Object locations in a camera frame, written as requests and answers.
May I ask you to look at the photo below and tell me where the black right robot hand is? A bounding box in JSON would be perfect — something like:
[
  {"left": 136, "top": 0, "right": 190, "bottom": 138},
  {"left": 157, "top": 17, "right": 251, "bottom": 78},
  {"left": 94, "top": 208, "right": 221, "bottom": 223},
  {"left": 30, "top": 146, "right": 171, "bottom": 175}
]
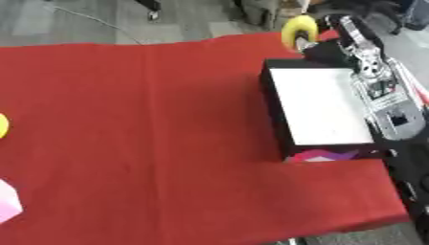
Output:
[{"left": 295, "top": 13, "right": 359, "bottom": 69}]

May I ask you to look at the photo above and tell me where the yellow toy banana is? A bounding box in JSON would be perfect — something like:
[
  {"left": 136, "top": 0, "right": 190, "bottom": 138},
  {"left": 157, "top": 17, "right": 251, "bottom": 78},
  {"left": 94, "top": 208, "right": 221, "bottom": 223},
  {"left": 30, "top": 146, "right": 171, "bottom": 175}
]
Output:
[{"left": 280, "top": 14, "right": 321, "bottom": 52}]

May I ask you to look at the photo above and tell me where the black box with white inside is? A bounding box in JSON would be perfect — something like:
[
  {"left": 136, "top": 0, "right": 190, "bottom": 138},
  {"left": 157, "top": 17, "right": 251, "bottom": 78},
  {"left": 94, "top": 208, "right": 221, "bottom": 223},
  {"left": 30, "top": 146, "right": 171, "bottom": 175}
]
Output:
[{"left": 258, "top": 58, "right": 395, "bottom": 164}]

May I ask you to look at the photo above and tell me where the black chair leg with caster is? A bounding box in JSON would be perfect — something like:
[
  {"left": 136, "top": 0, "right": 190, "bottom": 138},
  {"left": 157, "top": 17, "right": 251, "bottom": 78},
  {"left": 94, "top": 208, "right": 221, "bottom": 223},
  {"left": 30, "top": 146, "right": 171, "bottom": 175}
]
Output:
[{"left": 134, "top": 0, "right": 165, "bottom": 22}]

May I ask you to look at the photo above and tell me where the yellow round toy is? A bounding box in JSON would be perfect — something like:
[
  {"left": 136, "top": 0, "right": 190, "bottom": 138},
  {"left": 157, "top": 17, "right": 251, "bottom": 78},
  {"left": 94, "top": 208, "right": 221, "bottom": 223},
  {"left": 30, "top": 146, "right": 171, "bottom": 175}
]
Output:
[{"left": 0, "top": 113, "right": 12, "bottom": 139}]

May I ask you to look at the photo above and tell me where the pink block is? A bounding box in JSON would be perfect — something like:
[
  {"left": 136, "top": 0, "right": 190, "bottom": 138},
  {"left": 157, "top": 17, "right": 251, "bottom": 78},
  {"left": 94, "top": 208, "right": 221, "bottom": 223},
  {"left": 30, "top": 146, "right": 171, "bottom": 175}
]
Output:
[{"left": 0, "top": 179, "right": 26, "bottom": 224}]

